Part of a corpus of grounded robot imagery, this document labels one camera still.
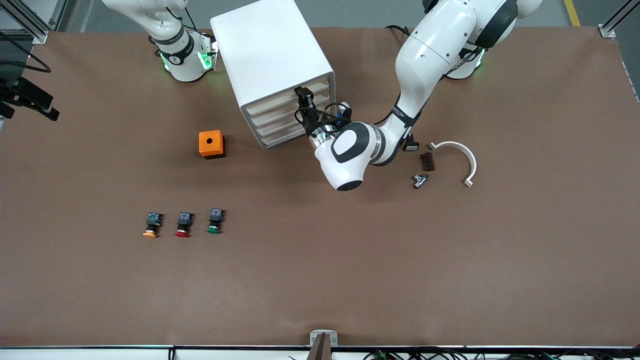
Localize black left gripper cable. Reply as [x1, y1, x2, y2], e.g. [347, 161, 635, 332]
[294, 102, 346, 128]

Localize yellow mushroom push button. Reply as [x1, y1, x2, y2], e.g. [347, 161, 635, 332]
[142, 212, 163, 239]

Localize white plastic drawer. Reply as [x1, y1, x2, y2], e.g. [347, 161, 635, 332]
[243, 75, 334, 118]
[247, 86, 335, 129]

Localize metal bracket with post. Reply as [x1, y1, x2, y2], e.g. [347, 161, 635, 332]
[307, 329, 339, 360]

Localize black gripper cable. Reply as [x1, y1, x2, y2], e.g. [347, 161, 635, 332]
[294, 102, 346, 128]
[0, 30, 52, 73]

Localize aluminium frame post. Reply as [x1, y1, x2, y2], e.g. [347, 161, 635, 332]
[600, 0, 640, 39]
[0, 0, 68, 45]

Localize white drawer cabinet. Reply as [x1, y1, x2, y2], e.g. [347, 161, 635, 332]
[210, 0, 337, 151]

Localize red mushroom push button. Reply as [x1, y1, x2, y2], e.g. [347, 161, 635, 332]
[175, 211, 195, 239]

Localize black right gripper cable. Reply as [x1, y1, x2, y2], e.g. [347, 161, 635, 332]
[0, 30, 52, 73]

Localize green mushroom push button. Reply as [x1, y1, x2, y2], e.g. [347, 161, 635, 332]
[206, 207, 225, 235]

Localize orange button enclosure box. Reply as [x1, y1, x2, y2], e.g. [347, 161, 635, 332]
[198, 130, 226, 160]

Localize white curved plastic clamp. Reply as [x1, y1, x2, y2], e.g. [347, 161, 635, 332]
[428, 141, 477, 188]

